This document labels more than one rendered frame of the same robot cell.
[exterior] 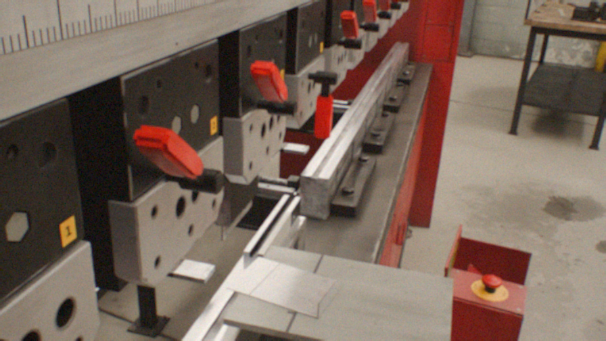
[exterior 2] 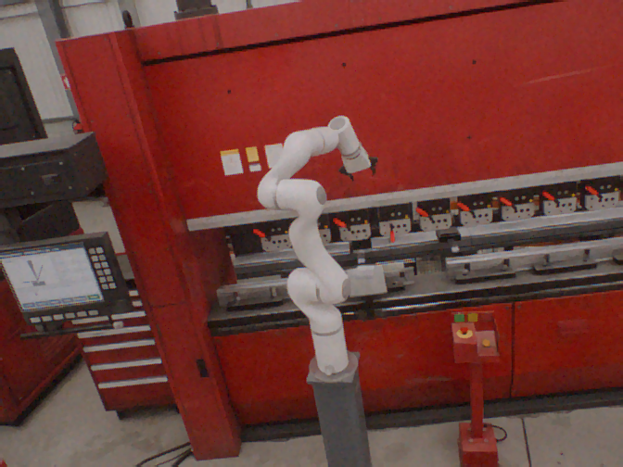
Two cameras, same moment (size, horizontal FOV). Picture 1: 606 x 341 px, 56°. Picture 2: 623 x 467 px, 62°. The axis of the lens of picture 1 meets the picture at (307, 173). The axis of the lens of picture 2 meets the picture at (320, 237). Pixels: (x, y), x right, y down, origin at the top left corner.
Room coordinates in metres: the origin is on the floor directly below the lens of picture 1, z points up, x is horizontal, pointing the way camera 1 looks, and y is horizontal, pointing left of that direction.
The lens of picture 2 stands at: (0.06, -2.27, 2.30)
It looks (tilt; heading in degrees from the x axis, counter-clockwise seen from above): 24 degrees down; 81
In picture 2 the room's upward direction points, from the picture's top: 9 degrees counter-clockwise
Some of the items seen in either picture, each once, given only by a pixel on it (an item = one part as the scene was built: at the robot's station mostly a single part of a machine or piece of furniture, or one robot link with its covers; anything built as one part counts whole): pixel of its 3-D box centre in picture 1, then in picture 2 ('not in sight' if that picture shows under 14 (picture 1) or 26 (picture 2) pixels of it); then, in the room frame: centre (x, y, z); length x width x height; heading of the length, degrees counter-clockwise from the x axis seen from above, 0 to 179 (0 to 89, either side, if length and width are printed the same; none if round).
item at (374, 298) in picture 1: (345, 300); (366, 281); (0.60, -0.06, 1.00); 0.26 x 0.18 x 0.01; 76
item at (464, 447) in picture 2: not in sight; (478, 448); (1.00, -0.41, 0.06); 0.25 x 0.20 x 0.12; 69
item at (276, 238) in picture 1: (275, 239); (389, 266); (0.76, 0.04, 0.99); 0.14 x 0.01 x 0.03; 166
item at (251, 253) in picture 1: (274, 229); (395, 264); (0.80, 0.05, 0.99); 0.20 x 0.03 x 0.03; 166
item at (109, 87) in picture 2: not in sight; (184, 248); (-0.27, 0.49, 1.15); 0.85 x 0.25 x 2.30; 76
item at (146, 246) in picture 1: (137, 152); (314, 227); (0.42, 0.14, 1.26); 0.15 x 0.09 x 0.17; 166
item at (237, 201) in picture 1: (237, 189); (362, 244); (0.64, 0.09, 1.13); 0.10 x 0.02 x 0.10; 166
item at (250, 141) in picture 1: (231, 92); (353, 221); (0.61, 0.09, 1.26); 0.15 x 0.09 x 0.17; 166
